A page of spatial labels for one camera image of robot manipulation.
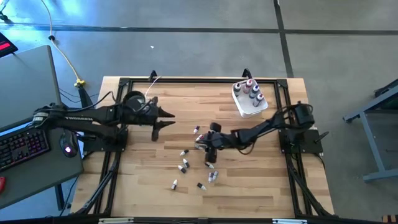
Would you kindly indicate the striped colourful object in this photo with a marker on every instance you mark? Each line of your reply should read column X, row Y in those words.
column 390, row 219

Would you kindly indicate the tall blue-capped food coloring bottle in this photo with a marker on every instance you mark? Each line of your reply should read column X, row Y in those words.
column 254, row 92

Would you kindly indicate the silver metal bracket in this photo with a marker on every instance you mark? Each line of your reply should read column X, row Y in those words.
column 289, row 221
column 115, row 220

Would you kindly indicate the small green dropper bottle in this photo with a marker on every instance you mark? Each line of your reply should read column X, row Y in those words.
column 199, row 146

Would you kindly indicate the tall red-capped food coloring bottle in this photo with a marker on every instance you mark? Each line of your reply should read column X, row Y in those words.
column 247, row 87

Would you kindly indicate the tall purple-capped food coloring bottle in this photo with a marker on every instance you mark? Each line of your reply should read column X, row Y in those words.
column 258, row 100

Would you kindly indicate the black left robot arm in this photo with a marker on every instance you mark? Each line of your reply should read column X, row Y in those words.
column 77, row 118

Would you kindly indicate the grey desk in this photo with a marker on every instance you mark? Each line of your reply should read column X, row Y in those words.
column 28, row 77

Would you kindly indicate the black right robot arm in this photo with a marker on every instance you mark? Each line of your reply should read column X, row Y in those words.
column 258, row 129

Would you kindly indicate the black aluminium table frame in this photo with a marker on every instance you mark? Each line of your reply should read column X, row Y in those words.
column 202, row 80

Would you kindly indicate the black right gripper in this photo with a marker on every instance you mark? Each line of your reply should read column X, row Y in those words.
column 217, row 140

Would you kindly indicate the small red object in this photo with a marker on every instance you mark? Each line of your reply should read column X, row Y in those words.
column 1, row 184

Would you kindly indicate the small black dropper bottle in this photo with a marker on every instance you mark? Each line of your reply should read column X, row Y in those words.
column 182, row 169
column 201, row 186
column 184, row 152
column 186, row 163

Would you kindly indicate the black backlit keyboard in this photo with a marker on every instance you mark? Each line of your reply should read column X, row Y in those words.
column 21, row 147

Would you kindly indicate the grey metal cart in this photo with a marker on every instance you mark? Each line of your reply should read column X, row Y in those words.
column 382, row 175

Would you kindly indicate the white plastic bin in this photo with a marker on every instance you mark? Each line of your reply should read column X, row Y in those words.
column 248, row 110

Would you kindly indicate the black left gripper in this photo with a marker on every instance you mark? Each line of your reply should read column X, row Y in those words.
column 152, row 118

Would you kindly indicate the small purple dropper bottle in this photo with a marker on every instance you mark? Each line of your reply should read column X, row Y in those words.
column 210, row 177
column 215, row 175
column 196, row 129

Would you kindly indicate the black computer mouse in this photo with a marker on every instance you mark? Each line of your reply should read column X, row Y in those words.
column 68, row 144

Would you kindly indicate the black device with red screen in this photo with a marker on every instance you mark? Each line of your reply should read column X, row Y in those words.
column 4, row 46

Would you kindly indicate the tall black-capped food coloring bottle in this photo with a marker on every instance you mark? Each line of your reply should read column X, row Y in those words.
column 237, row 90

